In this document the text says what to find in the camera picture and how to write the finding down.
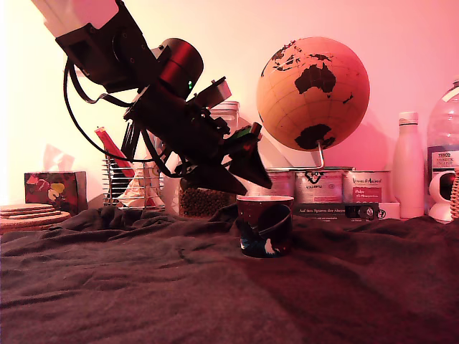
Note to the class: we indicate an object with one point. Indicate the coffee beans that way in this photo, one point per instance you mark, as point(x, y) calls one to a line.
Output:
point(201, 205)

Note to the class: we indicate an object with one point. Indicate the dark space print coffee cup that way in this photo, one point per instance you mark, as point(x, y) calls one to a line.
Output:
point(264, 229)

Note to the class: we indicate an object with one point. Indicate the silver tin with pale label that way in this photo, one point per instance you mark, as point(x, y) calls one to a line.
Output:
point(284, 183)

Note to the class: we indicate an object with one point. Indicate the clear jar with white lid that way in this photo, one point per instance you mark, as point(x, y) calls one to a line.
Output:
point(234, 114)

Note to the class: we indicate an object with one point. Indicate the pale paper sleeve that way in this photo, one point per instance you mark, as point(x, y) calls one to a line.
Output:
point(150, 179)

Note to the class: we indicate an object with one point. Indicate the silver tin with black logo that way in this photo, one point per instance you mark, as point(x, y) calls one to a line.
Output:
point(318, 186)

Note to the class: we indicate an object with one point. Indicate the black stick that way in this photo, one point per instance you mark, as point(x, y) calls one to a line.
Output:
point(132, 143)
point(125, 141)

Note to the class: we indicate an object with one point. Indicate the crumpled white paper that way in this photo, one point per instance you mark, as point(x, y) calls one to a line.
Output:
point(136, 190)

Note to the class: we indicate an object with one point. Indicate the flat black printed box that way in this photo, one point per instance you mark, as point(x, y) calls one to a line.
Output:
point(321, 212)

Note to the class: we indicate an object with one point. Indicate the cork globe on metal stand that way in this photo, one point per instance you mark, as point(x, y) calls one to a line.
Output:
point(311, 100)

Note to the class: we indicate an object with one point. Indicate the red paper chopstick sleeve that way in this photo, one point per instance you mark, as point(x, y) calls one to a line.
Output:
point(111, 147)

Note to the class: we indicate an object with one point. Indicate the dark brown cloth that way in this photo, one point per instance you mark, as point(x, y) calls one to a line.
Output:
point(215, 294)

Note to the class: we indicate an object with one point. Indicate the silver tin with red label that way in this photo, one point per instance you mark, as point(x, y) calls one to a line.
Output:
point(366, 186)

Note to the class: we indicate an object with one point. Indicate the small white box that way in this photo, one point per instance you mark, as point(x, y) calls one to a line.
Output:
point(389, 211)

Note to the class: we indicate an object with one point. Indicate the white tissue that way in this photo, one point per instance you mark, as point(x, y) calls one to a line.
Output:
point(56, 161)

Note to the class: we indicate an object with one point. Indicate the white insulated bottle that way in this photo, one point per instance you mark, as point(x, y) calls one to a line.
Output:
point(407, 172)

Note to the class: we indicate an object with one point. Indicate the floral print tissue box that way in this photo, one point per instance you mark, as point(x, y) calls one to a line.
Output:
point(52, 190)

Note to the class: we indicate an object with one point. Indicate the small cork coaster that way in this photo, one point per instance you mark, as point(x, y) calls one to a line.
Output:
point(28, 211)
point(25, 206)
point(53, 214)

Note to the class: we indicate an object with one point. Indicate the large round cork trivet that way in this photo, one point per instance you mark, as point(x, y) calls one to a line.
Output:
point(43, 222)

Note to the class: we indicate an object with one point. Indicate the large clear water bottle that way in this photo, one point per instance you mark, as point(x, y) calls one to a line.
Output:
point(444, 125)

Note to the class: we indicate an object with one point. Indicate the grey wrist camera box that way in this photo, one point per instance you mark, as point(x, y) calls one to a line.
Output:
point(215, 93)

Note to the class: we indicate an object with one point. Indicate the small white round camera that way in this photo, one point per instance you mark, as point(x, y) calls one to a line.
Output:
point(438, 211)

